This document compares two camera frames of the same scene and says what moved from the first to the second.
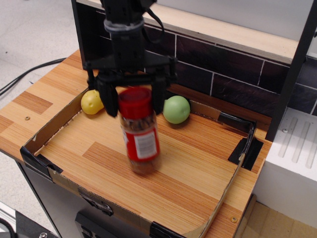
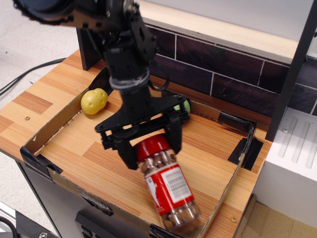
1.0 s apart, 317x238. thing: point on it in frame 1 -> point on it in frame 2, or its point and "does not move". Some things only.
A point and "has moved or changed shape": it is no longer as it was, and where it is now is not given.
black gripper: [129, 57] -> [141, 114]
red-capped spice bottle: [140, 130] has moved or changed shape
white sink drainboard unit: [287, 180] does not move
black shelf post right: [293, 73] does not move
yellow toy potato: [91, 102] does not move
